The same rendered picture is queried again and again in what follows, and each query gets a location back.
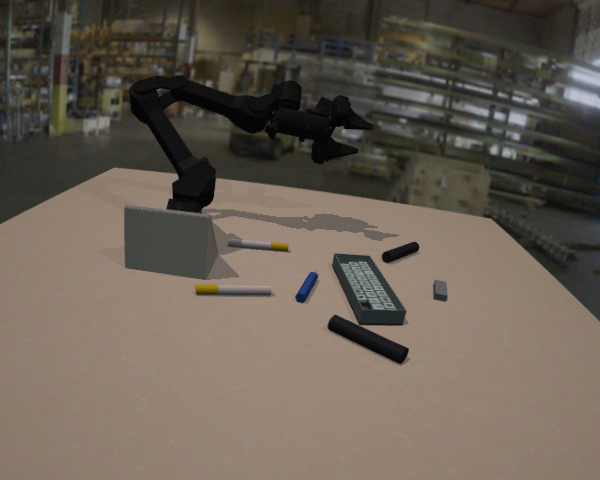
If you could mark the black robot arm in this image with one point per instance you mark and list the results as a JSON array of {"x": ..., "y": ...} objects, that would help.
[{"x": 196, "y": 184}]

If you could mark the grey letter keyboard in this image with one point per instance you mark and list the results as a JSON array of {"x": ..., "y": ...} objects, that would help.
[{"x": 369, "y": 294}]

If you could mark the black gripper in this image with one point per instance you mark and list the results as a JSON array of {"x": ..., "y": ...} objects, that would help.
[{"x": 317, "y": 128}]

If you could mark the white and yellow cylinder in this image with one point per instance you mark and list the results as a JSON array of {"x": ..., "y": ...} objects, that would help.
[
  {"x": 258, "y": 245},
  {"x": 232, "y": 290}
]

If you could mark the blue stylus with grey tip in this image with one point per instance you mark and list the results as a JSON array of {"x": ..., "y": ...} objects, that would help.
[{"x": 307, "y": 286}]

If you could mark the black cylinder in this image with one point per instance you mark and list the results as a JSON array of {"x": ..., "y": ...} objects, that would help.
[
  {"x": 400, "y": 252},
  {"x": 368, "y": 339}
]

